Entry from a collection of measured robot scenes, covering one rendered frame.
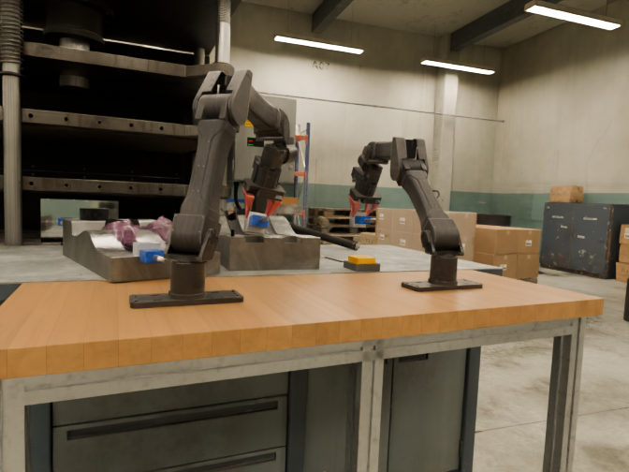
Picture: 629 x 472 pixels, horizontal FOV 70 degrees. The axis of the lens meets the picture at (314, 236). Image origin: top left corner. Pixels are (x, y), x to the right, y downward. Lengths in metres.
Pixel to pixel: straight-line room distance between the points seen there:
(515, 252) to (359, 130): 4.08
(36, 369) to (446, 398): 1.27
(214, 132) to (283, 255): 0.46
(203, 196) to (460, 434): 1.24
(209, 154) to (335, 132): 7.68
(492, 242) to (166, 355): 5.16
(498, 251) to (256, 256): 4.66
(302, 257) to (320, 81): 7.44
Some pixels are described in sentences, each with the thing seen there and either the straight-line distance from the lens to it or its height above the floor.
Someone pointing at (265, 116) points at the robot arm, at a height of 1.18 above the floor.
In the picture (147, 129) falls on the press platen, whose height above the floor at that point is 1.25.
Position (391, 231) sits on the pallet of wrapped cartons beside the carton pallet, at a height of 0.65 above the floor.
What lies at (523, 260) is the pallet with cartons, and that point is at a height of 0.36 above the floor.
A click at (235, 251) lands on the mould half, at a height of 0.85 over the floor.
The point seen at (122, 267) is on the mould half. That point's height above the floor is 0.83.
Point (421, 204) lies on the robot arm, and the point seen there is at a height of 1.00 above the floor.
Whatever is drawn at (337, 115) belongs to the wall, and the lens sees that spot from 8.58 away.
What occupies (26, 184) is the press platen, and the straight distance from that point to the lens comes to 2.00.
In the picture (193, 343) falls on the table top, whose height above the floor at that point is 0.78.
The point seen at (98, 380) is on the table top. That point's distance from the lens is 0.72.
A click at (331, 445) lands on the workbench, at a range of 1.47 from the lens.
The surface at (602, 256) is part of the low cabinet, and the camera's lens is 7.87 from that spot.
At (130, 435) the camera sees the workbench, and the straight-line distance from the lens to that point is 1.29.
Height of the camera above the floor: 0.99
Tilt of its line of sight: 5 degrees down
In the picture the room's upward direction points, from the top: 2 degrees clockwise
